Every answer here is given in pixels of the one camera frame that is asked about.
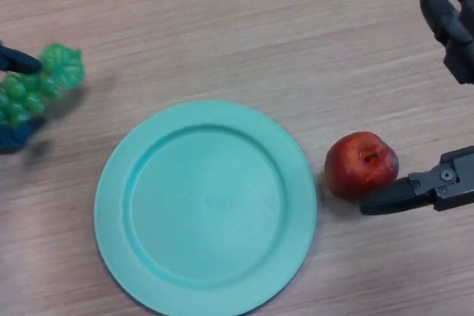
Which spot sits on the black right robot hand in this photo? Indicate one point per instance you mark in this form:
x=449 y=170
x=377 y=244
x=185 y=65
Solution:
x=450 y=186

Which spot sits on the green grapes bunch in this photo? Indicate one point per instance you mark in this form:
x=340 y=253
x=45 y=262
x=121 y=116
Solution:
x=33 y=90

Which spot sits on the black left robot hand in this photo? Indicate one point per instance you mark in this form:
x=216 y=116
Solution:
x=18 y=61

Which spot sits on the red apple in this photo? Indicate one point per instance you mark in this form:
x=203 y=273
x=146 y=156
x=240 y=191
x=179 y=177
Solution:
x=355 y=168

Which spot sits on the green round plate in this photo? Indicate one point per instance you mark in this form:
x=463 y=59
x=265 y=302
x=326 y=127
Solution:
x=205 y=205

